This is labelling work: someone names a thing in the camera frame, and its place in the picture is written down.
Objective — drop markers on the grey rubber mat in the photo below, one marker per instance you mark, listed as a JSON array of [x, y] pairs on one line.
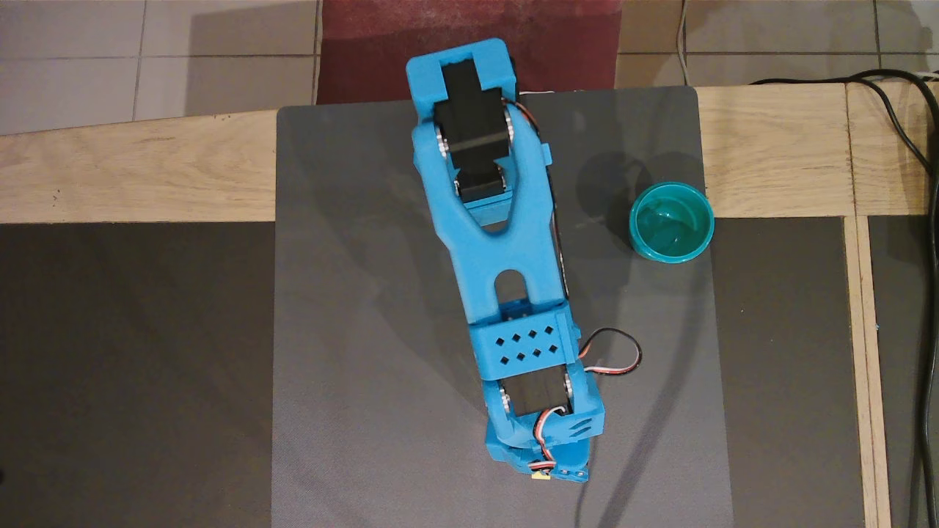
[[352, 330]]

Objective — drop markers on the dark red rug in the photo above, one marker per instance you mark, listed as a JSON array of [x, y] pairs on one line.
[[367, 59]]

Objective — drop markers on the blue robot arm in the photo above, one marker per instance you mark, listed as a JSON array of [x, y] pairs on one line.
[[506, 249]]

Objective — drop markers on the teal plastic cup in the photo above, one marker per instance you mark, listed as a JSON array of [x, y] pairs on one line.
[[671, 224]]

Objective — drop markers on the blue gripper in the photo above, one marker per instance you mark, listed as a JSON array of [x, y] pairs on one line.
[[559, 475]]

